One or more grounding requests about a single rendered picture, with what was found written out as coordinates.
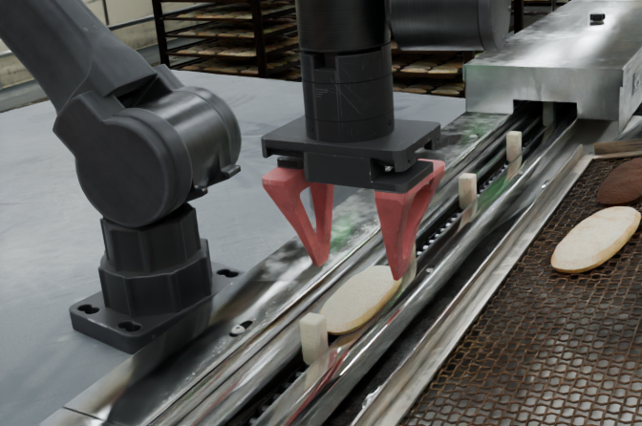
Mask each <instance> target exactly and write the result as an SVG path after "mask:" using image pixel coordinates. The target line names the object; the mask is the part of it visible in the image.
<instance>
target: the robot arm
mask: <svg viewBox="0 0 642 426"><path fill-rule="evenodd" d="M295 9H296V20H297V31H298V43H299V48H300V49H302V52H300V63H301V76H302V87H303V98H304V109H305V114H304V115H303V116H301V117H299V118H297V119H295V120H293V121H291V122H289V123H287V124H285V125H283V126H281V127H279V128H277V129H275V130H273V131H271V132H269V133H267V134H265V135H263V136H261V144H262V153H263V157H264V158H265V159H267V158H268V157H270V156H272V155H278V156H281V157H279V158H277V167H275V168H274V169H273V170H271V171H270V172H268V173H267V174H265V175H264V176H263V177H262V183H263V188H264V189H265V190H266V192H267V193H268V195H269V196H270V197H271V199H272V200H273V201H274V203H275V204H276V205H277V207H278V208H279V209H280V211H281V212H282V213H283V215H284V216H285V217H286V219H287V220H288V221H289V223H290V224H291V226H292V227H293V228H294V230H295V231H296V233H297V234H298V236H299V238H300V240H301V242H302V243H303V245H304V247H305V249H306V250H307V252H308V253H309V255H310V258H311V260H312V261H313V263H314V265H315V266H322V265H323V264H324V263H325V262H327V261H328V259H329V253H330V244H331V234H332V204H333V188H334V186H335V185H342V186H349V187H358V188H366V189H374V201H375V205H376V210H377V214H378V218H379V222H380V227H381V232H382V236H383V241H384V244H385V249H386V253H387V258H388V262H389V266H390V269H391V272H392V275H393V279H394V280H395V281H398V280H399V279H400V278H401V277H402V276H403V275H404V274H405V273H406V272H407V269H408V265H409V262H410V259H411V255H412V251H413V248H414V244H415V240H416V237H417V231H418V228H419V225H420V223H421V221H422V219H423V217H424V214H425V212H426V210H427V208H428V206H429V204H430V202H431V200H432V198H433V196H434V194H435V192H436V190H437V188H438V185H439V182H440V180H441V178H442V176H443V174H444V171H445V162H444V161H441V160H425V159H418V160H416V159H415V152H416V150H417V149H419V148H420V147H422V146H423V145H424V149H425V150H433V149H435V148H436V147H437V146H439V145H440V144H441V128H440V123H439V122H435V121H422V120H409V119H395V114H394V94H393V75H392V55H391V36H390V31H391V33H392V34H393V35H394V38H395V41H396V43H397V45H398V46H399V48H400V49H401V50H403V51H500V50H501V49H502V48H503V46H504V44H505V41H506V38H507V35H508V29H509V23H510V14H511V0H295ZM0 39H1V40H2V42H3V43H4V44H5V45H6V46H7V47H8V48H9V49H10V51H11V52H12V53H13V54H14V55H15V56H16V57H17V59H18V60H19V61H20V62H21V63H22V64H23V65H24V67H25V68H26V69H27V70H28V71H29V73H30V74H31V75H32V77H33V78H34V79H35V80H36V82H37V83H38V84H39V86H40V87H41V88H42V90H43V91H44V93H45V94H46V96H47V97H48V99H49V100H50V101H51V103H52V105H53V106H54V108H55V111H56V114H57V117H56V119H55V122H54V124H53V132H54V134H55V135H56V136H57V137H58V138H59V139H60V140H61V141H62V143H63V144H64V145H65V146H66V147H67V148H68V149H69V150H70V152H71V153H72V154H73V155H74V156H75V171H76V175H77V179H78V182H79V184H80V187H81V189H82V191H83V193H84V194H85V196H86V198H87V199H88V201H89V202H90V204H91V205H92V206H93V207H94V208H95V209H96V210H97V211H98V212H99V213H100V214H101V215H102V216H103V218H100V219H99V220H100V225H101V231H102V236H103V242H104V246H105V250H104V255H103V256H102V257H101V259H100V266H99V267H98V268H97V269H98V275H99V280H100V284H101V291H99V292H97V293H95V294H93V295H91V296H89V297H87V298H85V299H83V300H81V301H79V302H77V303H75V304H73V305H71V306H70V307H69V312H70V316H71V321H72V326H73V329H74V330H77V331H79V332H81V333H83V334H85V335H88V336H90V337H92V338H94V339H96V340H98V341H100V342H102V343H104V344H107V345H109V346H111V347H113V348H116V349H118V350H120V351H124V352H126V353H128V354H131V355H133V354H135V353H136V352H138V351H139V350H141V349H142V348H143V347H145V346H146V345H147V344H149V343H150V342H152V341H153V340H154V339H156V338H157V337H158V336H160V335H161V334H163V333H164V332H165V331H167V330H168V329H170V328H171V327H172V326H174V325H175V324H177V323H178V322H179V321H181V320H182V319H183V318H184V317H185V316H186V315H188V314H189V313H191V312H192V311H193V310H195V309H196V308H198V307H199V306H200V305H202V304H203V303H205V302H206V301H207V300H209V299H210V298H211V297H213V296H214V295H216V294H217V293H218V292H220V291H221V290H222V289H224V288H225V287H227V286H228V285H230V284H231V283H232V282H234V281H235V280H236V279H238V278H239V277H240V276H242V275H243V274H245V273H246V272H245V271H243V270H240V269H237V268H234V267H231V266H225V265H222V264H219V263H216V262H212V261H210V253H209V246H208V240H207V239H205V238H201V237H200V234H199V228H198V221H197V214H196V208H195V207H192V206H191V205H190V203H188V202H190V201H193V200H196V199H198V198H200V197H203V196H204V195H206V194H207V193H208V190H207V187H209V186H211V185H213V184H216V183H219V182H222V181H226V180H229V179H230V178H232V177H233V176H235V175H236V174H238V173H239V172H241V166H240V165H237V164H236V162H237V160H238V158H239V156H240V152H241V147H242V136H241V129H240V126H239V123H238V120H237V118H236V117H235V115H234V113H233V111H232V110H231V108H230V107H229V106H228V104H227V103H226V102H225V101H224V100H223V99H222V98H221V97H219V96H218V95H217V94H215V93H213V92H212V91H210V90H208V89H206V88H203V87H198V86H184V85H183V84H182V83H181V82H180V81H179V79H178V78H177V77H176V76H175V75H174V74H173V73H172V72H171V70H170V69H169V68H168V67H167V66H166V65H165V64H161V65H159V66H156V67H154V68H152V67H151V66H150V65H149V64H148V62H147V61H146V60H145V59H144V58H143V57H142V56H141V55H140V54H139V53H138V52H136V51H135V50H134V49H132V48H131V47H129V46H127V45H125V44H124V43H123V42H122V41H121V40H120V39H119V38H118V37H117V36H116V35H114V34H113V33H112V32H111V31H110V30H109V29H108V28H107V27H106V26H105V25H104V24H103V23H102V22H101V21H100V20H99V19H98V18H97V17H96V15H95V14H94V13H93V12H92V11H91V10H90V9H89V8H88V7H87V6H86V5H85V3H84V2H83V1H82V0H0ZM385 166H390V167H394V168H393V169H391V170H390V171H387V172H385ZM308 187H310V192H311V197H312V202H313V207H314V212H315V220H316V235H315V232H314V230H313V228H312V225H311V223H310V219H309V217H308V214H307V212H306V210H305V207H304V205H303V203H302V201H301V199H300V194H301V192H302V191H303V190H305V189H306V188H308Z"/></svg>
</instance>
